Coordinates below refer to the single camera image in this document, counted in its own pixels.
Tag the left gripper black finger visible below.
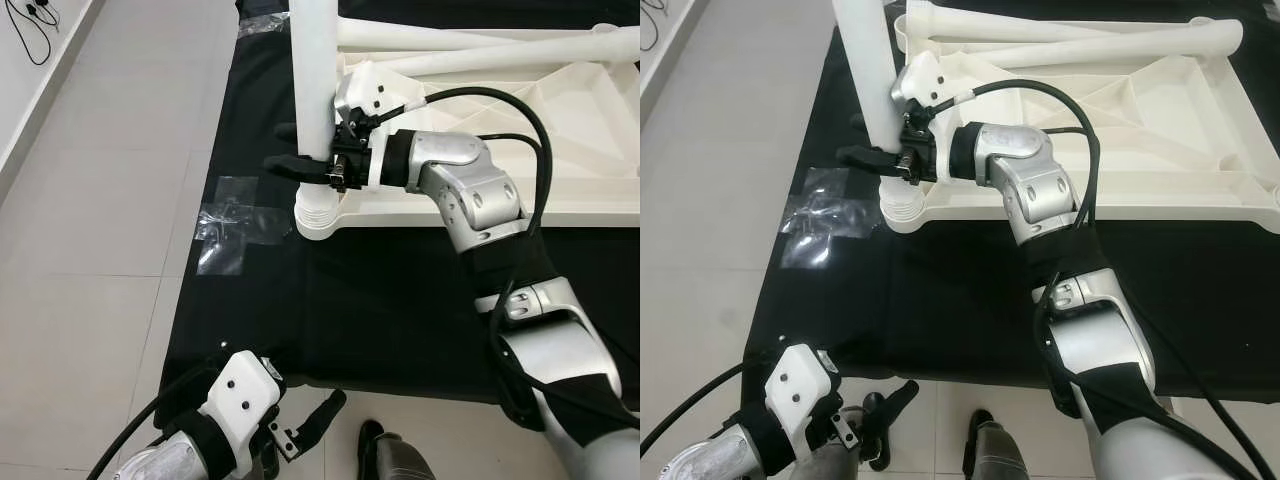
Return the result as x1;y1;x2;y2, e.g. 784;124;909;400
862;380;921;471
290;388;349;453

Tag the white plastic table leg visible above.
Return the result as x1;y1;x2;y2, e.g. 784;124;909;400
832;0;906;206
375;25;641;79
995;18;1244;71
335;15;521;51
288;0;346;219
903;0;1121;43

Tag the crumpled clear tape patch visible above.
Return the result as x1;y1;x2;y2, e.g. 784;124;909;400
195;175;296;276
780;165;881;269

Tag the grey robot leg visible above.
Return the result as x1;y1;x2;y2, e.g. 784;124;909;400
962;408;1033;480
355;420;436;480

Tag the clear tape strip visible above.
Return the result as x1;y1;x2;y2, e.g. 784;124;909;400
238;15;291;39

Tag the black tablecloth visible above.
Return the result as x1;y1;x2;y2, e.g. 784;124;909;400
160;0;641;406
745;0;1280;386

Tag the white plastic table top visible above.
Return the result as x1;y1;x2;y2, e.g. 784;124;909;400
295;25;641;244
880;0;1280;236

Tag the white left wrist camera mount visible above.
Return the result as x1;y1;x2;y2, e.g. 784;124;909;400
765;343;843;446
198;350;283;456

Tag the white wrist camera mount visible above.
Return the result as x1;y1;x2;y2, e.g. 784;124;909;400
890;50;966;186
332;62;416;191
765;343;843;446
198;350;283;456

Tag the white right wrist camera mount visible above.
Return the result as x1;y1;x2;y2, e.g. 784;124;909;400
890;50;966;186
332;62;416;191

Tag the black charger cable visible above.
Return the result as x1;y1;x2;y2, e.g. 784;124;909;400
5;0;61;66
640;0;666;51

